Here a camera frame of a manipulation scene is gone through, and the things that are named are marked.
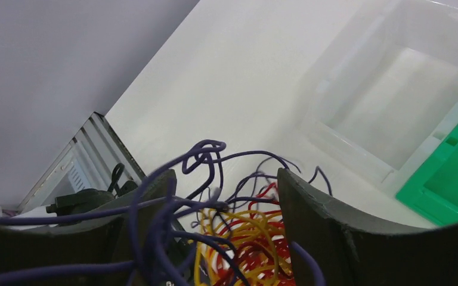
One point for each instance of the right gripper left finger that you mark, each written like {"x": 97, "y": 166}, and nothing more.
{"x": 85, "y": 252}

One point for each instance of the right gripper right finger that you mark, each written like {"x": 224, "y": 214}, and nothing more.
{"x": 352, "y": 247}

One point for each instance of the green plastic bin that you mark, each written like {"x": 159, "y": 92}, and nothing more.
{"x": 432, "y": 190}

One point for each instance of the clear plastic bin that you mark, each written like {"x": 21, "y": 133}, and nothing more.
{"x": 384, "y": 93}

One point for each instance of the aluminium frame rail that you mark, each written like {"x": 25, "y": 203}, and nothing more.
{"x": 86, "y": 162}

